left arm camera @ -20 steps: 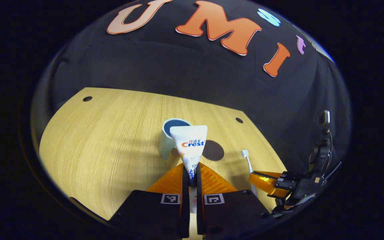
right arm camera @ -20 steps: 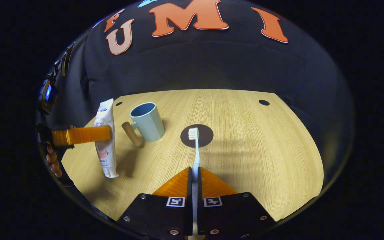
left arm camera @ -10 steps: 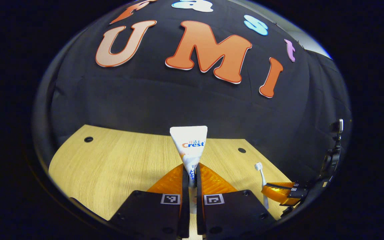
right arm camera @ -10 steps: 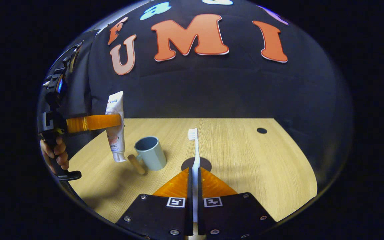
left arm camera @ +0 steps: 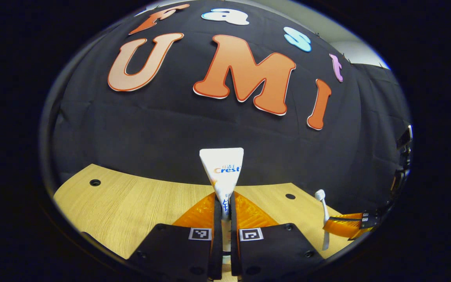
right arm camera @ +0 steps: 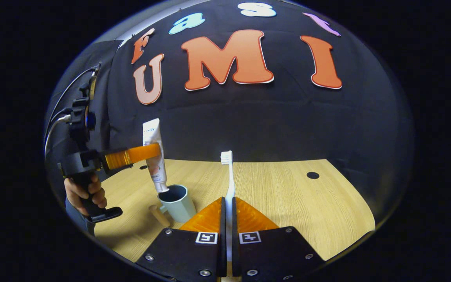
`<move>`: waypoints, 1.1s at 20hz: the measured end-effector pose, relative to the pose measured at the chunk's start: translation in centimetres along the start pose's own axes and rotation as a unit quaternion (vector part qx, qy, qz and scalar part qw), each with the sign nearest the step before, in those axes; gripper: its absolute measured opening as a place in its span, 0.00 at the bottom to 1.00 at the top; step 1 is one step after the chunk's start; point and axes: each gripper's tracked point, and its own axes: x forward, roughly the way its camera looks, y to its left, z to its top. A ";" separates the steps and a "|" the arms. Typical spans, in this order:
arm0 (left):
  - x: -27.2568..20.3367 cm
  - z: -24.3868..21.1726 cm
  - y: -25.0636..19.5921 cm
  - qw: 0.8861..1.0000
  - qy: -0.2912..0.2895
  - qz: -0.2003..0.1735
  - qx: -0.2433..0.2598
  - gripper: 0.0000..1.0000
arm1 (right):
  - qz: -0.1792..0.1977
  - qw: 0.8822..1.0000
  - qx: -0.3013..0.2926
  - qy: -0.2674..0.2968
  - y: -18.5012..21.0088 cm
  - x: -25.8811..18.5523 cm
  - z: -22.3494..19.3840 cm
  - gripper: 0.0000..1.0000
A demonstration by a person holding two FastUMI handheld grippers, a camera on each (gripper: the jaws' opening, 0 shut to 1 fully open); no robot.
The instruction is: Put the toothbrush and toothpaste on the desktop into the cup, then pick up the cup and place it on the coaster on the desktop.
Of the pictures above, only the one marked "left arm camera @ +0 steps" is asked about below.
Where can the black backdrop cloth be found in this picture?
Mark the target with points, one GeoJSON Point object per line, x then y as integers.
{"type": "Point", "coordinates": [170, 129]}

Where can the dark equipment stand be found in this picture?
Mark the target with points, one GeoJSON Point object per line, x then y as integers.
{"type": "Point", "coordinates": [404, 137]}

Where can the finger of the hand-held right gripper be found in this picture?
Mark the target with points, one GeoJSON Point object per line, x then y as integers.
{"type": "Point", "coordinates": [350, 216]}
{"type": "Point", "coordinates": [347, 229]}

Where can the light wooden desktop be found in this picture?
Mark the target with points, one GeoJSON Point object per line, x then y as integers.
{"type": "Point", "coordinates": [131, 203]}

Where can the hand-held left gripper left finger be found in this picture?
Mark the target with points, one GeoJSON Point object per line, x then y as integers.
{"type": "Point", "coordinates": [217, 235]}

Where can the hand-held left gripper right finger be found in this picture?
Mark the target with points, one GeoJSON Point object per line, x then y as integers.
{"type": "Point", "coordinates": [234, 235]}

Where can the white toothbrush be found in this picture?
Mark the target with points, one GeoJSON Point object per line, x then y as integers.
{"type": "Point", "coordinates": [324, 211]}

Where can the white toothpaste tube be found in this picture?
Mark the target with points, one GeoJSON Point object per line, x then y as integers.
{"type": "Point", "coordinates": [222, 168]}

